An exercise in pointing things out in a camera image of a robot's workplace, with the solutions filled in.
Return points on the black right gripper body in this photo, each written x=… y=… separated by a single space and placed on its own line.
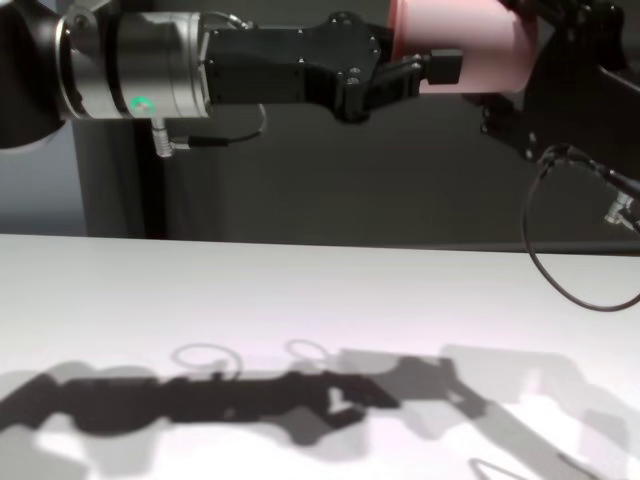
x=575 y=105

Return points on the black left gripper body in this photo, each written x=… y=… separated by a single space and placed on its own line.
x=280 y=65

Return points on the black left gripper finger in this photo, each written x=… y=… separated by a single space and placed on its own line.
x=400 y=80

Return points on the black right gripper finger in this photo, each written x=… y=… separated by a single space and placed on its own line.
x=585 y=25
x=500 y=115

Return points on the pink plastic cup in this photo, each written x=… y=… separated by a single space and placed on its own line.
x=480 y=45

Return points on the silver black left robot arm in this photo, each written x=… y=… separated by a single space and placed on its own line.
x=140 y=60

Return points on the dark vertical frame post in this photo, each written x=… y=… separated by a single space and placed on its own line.
x=120 y=200

